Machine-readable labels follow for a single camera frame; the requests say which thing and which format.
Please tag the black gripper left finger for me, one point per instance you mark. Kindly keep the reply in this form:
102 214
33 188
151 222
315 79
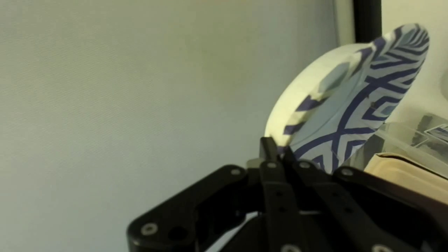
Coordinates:
256 207

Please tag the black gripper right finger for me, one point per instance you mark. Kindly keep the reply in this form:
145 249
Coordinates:
365 214

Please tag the beige takeout container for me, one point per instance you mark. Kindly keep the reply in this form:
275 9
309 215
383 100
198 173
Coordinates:
407 174

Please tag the blue patterned paper bowl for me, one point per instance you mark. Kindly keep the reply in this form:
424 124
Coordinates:
337 103

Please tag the clear plastic bin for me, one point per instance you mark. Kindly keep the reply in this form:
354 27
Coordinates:
421 139

